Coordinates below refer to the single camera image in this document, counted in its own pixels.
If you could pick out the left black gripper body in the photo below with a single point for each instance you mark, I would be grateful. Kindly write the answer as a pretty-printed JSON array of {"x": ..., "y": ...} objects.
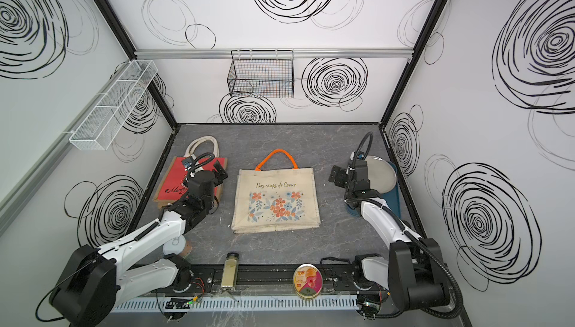
[{"x": 220, "y": 179}]

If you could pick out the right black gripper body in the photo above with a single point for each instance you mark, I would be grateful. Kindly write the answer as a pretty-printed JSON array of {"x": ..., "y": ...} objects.
[{"x": 342, "y": 178}]

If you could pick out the red Christmas jute bag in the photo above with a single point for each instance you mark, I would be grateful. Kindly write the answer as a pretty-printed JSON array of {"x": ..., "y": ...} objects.
[{"x": 172, "y": 186}]

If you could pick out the cream floral canvas tote bag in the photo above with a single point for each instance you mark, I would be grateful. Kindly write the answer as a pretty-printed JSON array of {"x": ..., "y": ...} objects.
[{"x": 275, "y": 200}]

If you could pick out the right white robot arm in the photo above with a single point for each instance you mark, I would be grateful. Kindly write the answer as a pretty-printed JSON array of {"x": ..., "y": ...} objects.
[{"x": 413, "y": 271}]

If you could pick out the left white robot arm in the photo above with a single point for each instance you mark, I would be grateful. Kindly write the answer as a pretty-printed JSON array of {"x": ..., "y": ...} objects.
[{"x": 97, "y": 280}]

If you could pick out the grey striped ceramic plate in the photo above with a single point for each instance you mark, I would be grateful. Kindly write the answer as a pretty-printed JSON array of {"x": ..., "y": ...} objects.
[{"x": 381, "y": 174}]

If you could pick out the teal plastic tray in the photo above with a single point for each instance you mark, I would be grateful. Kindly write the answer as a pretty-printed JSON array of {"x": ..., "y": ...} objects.
[{"x": 360, "y": 187}]

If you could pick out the white round can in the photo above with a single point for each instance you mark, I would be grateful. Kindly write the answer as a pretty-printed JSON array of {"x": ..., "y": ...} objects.
[{"x": 180, "y": 246}]

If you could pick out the gold bottle with black cap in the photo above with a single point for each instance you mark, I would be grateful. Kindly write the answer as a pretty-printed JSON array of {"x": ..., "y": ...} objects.
[{"x": 229, "y": 276}]

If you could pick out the round candy tin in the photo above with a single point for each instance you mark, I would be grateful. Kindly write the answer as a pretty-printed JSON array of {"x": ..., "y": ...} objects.
[{"x": 307, "y": 281}]

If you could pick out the black wire wall basket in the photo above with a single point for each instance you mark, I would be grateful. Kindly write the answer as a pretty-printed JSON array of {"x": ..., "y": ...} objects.
[{"x": 262, "y": 72}]

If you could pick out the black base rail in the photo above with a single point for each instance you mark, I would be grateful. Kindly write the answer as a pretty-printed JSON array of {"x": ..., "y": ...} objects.
[{"x": 338, "y": 276}]

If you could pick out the white wire wall shelf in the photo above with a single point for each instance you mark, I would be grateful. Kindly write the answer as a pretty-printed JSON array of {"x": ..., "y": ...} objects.
[{"x": 126, "y": 104}]

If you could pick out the white slotted cable duct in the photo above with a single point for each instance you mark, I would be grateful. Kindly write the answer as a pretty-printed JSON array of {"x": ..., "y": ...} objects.
[{"x": 172, "y": 305}]

